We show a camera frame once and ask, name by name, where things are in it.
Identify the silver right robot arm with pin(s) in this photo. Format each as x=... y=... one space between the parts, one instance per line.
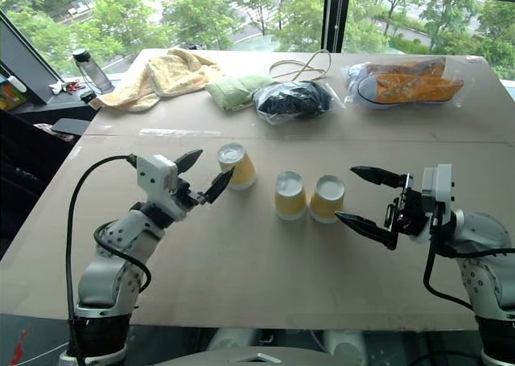
x=483 y=237

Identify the white rounded robot shape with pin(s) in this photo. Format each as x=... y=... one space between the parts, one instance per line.
x=346 y=344
x=229 y=338

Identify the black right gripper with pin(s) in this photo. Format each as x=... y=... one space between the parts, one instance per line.
x=408 y=215

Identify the pale yellow towel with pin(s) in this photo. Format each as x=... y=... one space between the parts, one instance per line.
x=169 y=74

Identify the dark window sash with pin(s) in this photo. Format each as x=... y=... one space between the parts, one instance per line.
x=24 y=56

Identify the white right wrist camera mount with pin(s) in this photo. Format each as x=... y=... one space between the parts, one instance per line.
x=440 y=185

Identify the light green folded cloth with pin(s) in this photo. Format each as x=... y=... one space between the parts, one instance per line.
x=237 y=90

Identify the orange canvas shoe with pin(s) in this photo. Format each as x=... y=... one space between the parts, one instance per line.
x=410 y=88
x=406 y=67

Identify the clear bag of black items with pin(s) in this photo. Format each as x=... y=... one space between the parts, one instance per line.
x=289 y=100

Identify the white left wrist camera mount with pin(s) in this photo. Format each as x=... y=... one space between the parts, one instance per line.
x=155 y=175

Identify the colourful box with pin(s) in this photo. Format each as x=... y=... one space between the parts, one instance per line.
x=9 y=97

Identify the small jar with black lid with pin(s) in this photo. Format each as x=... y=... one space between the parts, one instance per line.
x=89 y=98

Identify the clear water bottle black cap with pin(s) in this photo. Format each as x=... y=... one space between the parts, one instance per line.
x=94 y=74

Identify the grey laptop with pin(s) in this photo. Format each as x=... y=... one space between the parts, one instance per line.
x=70 y=125

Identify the yellow paper cup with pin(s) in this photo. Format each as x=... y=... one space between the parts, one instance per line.
x=289 y=199
x=239 y=171
x=326 y=201

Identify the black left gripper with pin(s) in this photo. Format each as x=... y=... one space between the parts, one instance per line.
x=188 y=197

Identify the keys with red tag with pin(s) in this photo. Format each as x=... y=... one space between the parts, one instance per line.
x=64 y=87

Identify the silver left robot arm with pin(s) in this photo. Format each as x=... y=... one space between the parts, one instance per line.
x=108 y=277

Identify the clear plastic shoe bag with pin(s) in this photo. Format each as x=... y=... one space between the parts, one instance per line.
x=356 y=84

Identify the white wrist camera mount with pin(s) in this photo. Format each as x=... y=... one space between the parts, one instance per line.
x=155 y=175
x=440 y=185

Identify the black window frame post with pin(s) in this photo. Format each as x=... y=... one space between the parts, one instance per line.
x=336 y=16

